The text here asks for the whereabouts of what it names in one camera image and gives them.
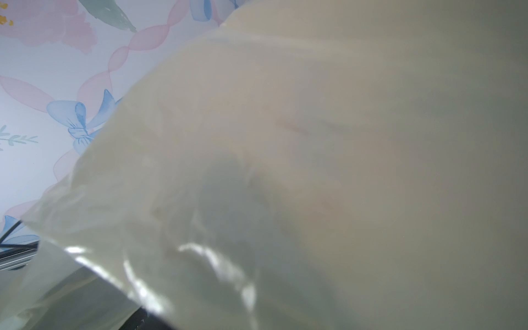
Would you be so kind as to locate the cream plastic bag orange print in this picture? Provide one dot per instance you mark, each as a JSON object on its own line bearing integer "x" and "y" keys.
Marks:
{"x": 306, "y": 165}

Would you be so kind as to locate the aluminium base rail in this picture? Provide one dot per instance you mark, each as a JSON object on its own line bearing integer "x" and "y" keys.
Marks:
{"x": 17, "y": 256}

